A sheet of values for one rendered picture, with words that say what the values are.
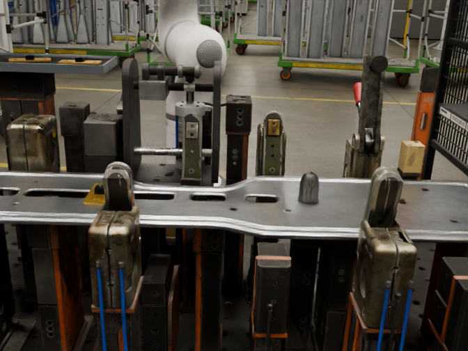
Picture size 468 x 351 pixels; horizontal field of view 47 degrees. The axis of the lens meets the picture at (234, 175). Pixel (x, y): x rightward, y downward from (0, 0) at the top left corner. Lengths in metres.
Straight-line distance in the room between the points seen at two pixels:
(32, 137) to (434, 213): 0.70
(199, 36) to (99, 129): 0.37
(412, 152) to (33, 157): 0.69
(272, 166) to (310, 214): 0.20
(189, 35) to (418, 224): 0.69
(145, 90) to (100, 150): 0.15
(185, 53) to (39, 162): 0.44
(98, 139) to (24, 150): 0.13
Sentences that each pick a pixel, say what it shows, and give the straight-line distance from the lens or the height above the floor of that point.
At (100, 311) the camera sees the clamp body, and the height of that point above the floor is 0.93.
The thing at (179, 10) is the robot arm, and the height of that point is 1.26.
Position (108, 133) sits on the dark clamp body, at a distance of 1.03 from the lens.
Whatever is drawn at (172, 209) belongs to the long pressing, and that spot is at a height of 1.00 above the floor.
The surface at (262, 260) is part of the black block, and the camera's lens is 0.72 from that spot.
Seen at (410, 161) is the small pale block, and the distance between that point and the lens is 1.02.
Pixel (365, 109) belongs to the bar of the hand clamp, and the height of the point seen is 1.12.
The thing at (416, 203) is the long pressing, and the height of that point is 1.00.
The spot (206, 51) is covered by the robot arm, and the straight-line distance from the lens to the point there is 1.26.
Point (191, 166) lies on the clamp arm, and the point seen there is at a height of 1.01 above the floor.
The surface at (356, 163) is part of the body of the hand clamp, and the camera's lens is 1.02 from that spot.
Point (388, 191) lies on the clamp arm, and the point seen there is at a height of 1.09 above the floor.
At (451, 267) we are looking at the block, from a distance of 0.79.
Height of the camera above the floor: 1.34
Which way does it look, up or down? 20 degrees down
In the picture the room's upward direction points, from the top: 2 degrees clockwise
